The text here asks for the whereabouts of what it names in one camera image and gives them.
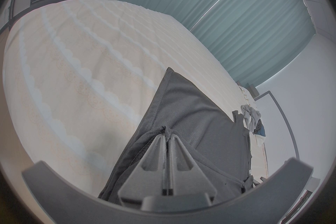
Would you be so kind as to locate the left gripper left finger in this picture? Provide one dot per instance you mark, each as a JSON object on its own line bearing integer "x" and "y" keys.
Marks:
{"x": 147, "y": 178}

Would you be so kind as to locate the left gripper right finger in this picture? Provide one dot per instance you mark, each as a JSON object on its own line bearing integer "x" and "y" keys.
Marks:
{"x": 189, "y": 178}

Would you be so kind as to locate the black T-shirt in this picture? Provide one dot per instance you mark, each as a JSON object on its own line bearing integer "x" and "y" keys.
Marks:
{"x": 189, "y": 112}

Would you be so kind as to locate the blue and white garment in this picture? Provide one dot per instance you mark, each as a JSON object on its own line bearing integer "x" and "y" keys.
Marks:
{"x": 261, "y": 132}

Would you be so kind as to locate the black shiny garment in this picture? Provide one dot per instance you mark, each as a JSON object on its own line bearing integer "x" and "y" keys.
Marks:
{"x": 259, "y": 124}

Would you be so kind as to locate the grey garment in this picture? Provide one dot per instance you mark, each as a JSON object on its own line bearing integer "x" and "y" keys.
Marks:
{"x": 249, "y": 112}

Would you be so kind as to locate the white printed pillow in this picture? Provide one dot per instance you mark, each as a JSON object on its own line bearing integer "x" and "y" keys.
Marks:
{"x": 246, "y": 94}

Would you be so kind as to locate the grey bedside table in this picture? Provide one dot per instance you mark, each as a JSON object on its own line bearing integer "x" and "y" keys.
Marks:
{"x": 253, "y": 90}

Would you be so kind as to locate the bed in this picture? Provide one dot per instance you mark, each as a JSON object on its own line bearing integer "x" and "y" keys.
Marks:
{"x": 78, "y": 60}

